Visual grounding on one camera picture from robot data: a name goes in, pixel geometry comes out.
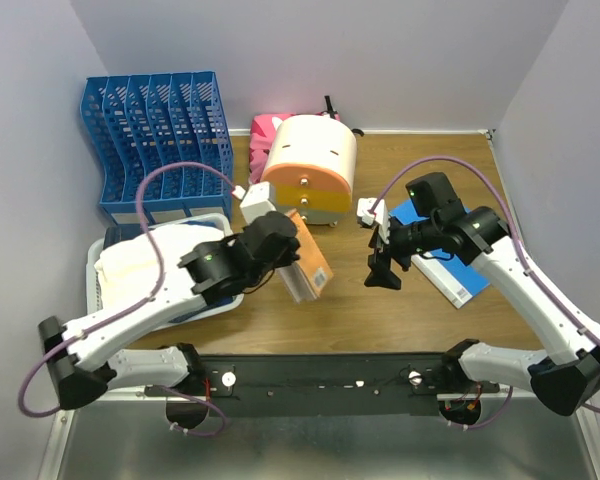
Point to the blue document folder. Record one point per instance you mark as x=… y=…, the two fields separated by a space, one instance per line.
x=457 y=282

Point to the pink camouflage cloth bag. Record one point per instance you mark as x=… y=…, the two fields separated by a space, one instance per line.
x=262 y=145

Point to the white folded cloth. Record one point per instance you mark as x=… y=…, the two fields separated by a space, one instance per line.
x=129 y=270

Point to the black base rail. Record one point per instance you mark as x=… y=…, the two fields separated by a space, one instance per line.
x=287 y=385

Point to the yellow drawer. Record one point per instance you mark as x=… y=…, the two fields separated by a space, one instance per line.
x=304 y=197

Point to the aluminium frame rail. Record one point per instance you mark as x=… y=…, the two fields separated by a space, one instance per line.
x=561 y=388

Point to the blue plastic file organizer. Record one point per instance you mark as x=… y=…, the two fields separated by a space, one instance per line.
x=139 y=123

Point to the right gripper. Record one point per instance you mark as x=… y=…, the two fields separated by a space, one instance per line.
x=380 y=275

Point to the grey bottom drawer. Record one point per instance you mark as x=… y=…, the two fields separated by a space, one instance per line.
x=320 y=217

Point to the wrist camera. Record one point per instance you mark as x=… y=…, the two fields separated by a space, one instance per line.
x=373 y=212
x=258 y=201

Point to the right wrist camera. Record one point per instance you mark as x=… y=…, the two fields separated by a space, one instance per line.
x=373 y=212

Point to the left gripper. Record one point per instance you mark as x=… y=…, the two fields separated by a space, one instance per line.
x=290 y=256

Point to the orange paperback book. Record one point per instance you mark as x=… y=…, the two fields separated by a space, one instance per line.
x=306 y=277

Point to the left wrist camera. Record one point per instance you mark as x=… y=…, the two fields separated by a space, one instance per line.
x=258 y=201

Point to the white laundry basket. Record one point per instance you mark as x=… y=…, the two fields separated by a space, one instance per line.
x=119 y=233

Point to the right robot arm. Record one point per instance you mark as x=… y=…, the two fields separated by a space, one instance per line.
x=482 y=240

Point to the white mini drawer cabinet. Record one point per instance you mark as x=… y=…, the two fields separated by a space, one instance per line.
x=311 y=165

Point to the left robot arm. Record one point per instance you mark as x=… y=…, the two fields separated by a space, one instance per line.
x=169 y=272

